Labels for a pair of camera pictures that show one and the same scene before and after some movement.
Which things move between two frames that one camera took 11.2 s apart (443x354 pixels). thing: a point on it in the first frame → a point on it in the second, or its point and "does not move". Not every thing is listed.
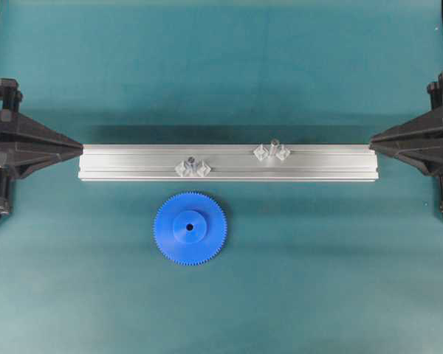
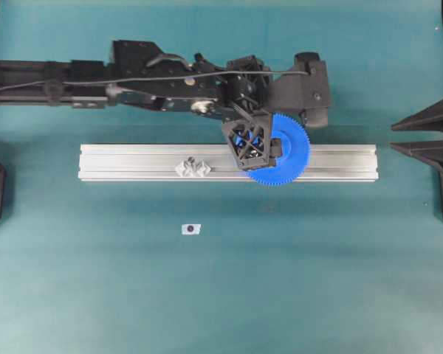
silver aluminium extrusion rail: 227,162 does not move
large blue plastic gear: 190,228 → 295,153
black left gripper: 15,140 → 249,138
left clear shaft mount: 192,167 does not move
